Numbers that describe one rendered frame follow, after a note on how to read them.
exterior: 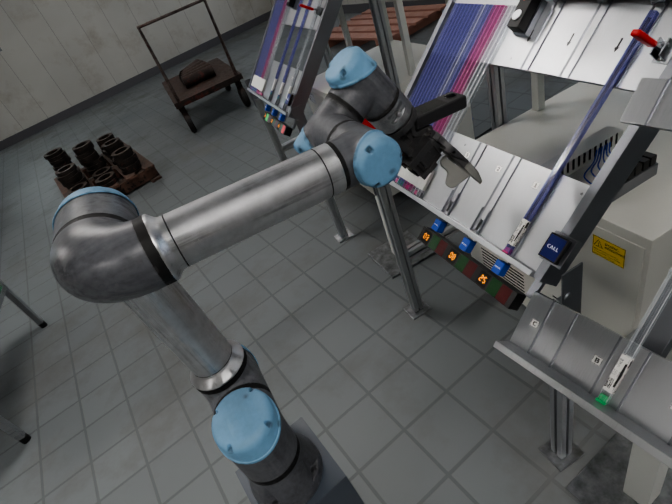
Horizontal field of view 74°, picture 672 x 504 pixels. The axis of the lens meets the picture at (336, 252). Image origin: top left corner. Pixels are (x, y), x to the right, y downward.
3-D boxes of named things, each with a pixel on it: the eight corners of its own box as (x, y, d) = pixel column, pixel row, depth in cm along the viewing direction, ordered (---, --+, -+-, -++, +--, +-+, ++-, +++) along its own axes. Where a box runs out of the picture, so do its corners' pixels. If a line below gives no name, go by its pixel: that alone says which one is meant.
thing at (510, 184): (544, 274, 90) (536, 272, 88) (381, 171, 142) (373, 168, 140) (599, 190, 85) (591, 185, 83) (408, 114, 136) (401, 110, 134)
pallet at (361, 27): (452, 15, 490) (451, 3, 482) (387, 53, 462) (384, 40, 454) (374, 17, 595) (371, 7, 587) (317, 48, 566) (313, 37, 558)
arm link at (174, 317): (234, 444, 89) (25, 247, 56) (216, 392, 100) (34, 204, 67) (284, 408, 91) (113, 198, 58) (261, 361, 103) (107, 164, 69)
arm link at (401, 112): (384, 82, 80) (409, 90, 74) (399, 98, 83) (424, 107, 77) (358, 116, 81) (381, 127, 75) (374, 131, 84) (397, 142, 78)
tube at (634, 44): (510, 255, 94) (507, 254, 94) (505, 252, 95) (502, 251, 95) (659, 13, 80) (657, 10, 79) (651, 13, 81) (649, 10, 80)
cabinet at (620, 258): (626, 394, 136) (651, 241, 98) (473, 278, 190) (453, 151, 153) (771, 287, 147) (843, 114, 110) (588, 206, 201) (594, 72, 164)
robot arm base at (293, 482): (274, 531, 84) (252, 511, 78) (242, 471, 95) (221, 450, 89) (336, 475, 88) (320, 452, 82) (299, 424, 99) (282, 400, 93)
